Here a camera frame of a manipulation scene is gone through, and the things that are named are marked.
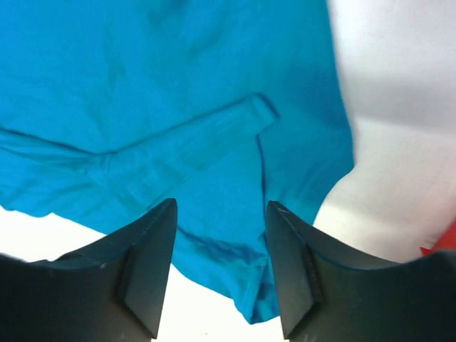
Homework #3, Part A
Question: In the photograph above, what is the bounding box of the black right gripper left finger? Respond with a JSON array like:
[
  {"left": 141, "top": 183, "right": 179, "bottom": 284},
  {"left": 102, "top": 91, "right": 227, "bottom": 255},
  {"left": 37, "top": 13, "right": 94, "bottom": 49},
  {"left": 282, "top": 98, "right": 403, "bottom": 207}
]
[{"left": 1, "top": 199, "right": 177, "bottom": 342}]

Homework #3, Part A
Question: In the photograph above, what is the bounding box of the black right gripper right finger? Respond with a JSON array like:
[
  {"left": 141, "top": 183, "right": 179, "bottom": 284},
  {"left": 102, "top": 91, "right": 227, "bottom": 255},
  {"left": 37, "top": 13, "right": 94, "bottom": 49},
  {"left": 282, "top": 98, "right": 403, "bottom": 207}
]
[{"left": 266, "top": 201, "right": 455, "bottom": 342}]

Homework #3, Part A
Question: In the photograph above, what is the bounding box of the bright blue t-shirt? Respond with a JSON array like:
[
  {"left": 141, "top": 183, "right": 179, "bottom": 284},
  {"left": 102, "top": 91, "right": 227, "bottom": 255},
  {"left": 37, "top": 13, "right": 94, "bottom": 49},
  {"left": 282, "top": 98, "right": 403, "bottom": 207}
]
[{"left": 1, "top": 1, "right": 353, "bottom": 323}]

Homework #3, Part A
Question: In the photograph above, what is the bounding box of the red plastic bin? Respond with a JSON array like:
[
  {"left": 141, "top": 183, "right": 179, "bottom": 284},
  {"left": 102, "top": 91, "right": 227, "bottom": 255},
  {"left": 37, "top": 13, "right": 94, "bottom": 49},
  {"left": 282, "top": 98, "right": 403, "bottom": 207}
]
[{"left": 420, "top": 221, "right": 456, "bottom": 256}]

